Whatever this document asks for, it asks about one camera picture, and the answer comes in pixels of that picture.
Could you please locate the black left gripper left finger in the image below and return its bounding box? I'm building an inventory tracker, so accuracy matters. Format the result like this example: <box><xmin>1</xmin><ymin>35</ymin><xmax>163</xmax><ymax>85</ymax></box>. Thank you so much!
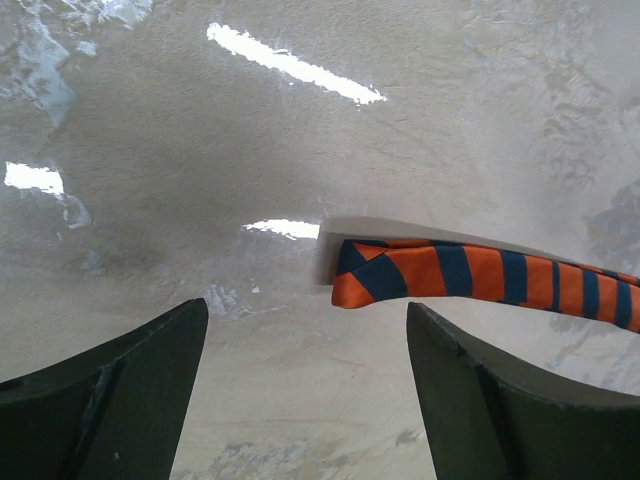
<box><xmin>1</xmin><ymin>298</ymin><xmax>208</xmax><ymax>479</ymax></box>

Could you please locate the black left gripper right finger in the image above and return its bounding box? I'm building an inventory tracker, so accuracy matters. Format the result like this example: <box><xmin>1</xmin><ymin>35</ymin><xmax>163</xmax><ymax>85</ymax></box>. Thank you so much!
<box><xmin>406</xmin><ymin>302</ymin><xmax>639</xmax><ymax>480</ymax></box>

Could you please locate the orange navy striped tie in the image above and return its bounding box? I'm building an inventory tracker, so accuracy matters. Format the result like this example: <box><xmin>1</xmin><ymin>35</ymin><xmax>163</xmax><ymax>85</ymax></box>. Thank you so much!
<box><xmin>331</xmin><ymin>240</ymin><xmax>639</xmax><ymax>332</ymax></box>

